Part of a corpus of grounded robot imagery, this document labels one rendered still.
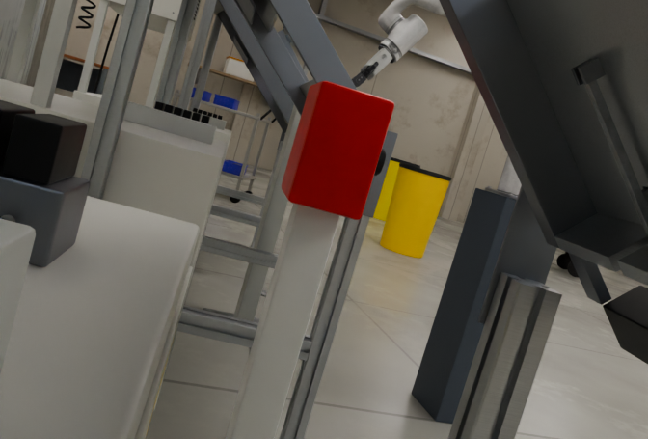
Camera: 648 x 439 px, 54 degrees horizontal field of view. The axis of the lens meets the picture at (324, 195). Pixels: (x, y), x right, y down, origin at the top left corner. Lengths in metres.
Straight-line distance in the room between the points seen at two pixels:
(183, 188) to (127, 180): 0.10
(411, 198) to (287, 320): 4.29
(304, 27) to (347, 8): 9.34
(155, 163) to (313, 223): 0.48
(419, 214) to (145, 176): 4.04
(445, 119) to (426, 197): 6.17
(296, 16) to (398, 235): 4.04
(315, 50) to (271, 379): 0.64
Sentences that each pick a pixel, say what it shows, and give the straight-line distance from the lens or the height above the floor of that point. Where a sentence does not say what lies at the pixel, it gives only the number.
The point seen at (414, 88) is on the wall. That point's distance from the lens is 10.95.
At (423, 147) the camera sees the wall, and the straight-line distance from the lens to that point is 11.09.
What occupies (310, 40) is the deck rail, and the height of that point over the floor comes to 0.88.
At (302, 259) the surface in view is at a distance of 0.86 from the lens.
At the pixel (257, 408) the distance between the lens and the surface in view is 0.92.
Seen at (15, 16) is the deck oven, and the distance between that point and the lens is 5.27.
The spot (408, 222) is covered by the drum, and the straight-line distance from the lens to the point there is 5.15.
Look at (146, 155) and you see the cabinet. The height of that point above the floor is 0.58.
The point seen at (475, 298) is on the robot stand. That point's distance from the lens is 1.92.
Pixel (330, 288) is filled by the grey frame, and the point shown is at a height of 0.43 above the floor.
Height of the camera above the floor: 0.71
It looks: 5 degrees down
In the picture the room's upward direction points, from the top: 16 degrees clockwise
